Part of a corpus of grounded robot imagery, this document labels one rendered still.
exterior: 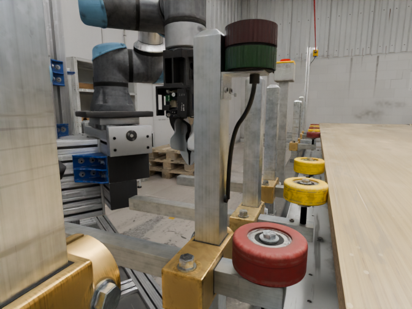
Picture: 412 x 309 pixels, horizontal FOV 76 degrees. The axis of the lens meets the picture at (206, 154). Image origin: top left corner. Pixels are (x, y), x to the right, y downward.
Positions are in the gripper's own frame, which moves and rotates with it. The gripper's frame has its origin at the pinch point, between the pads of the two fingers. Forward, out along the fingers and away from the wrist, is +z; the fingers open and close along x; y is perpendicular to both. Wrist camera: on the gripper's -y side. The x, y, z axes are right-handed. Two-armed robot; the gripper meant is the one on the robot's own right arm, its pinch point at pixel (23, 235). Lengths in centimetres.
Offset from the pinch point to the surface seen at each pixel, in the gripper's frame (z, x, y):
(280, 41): -219, -801, 66
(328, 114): -10, -790, -77
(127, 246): -3.5, 0.9, -23.6
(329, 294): 20, -34, -52
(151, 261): -2.5, 1.4, -27.8
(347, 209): -8, -14, -51
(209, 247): -4.5, -1.3, -34.7
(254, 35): -29.5, -1.3, -39.7
